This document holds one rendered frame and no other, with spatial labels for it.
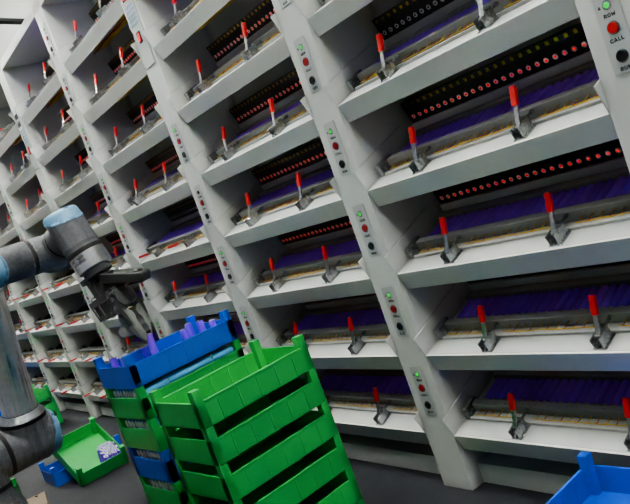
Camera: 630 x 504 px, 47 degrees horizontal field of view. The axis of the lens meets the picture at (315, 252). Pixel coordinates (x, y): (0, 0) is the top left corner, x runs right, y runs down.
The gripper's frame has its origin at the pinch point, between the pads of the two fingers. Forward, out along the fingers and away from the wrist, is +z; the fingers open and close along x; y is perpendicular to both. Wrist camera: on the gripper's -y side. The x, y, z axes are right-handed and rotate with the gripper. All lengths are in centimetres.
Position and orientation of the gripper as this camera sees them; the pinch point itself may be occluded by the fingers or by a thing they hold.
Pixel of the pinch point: (148, 333)
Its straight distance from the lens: 181.7
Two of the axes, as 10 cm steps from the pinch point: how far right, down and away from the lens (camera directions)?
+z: 5.6, 8.3, -0.1
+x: -3.2, 2.0, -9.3
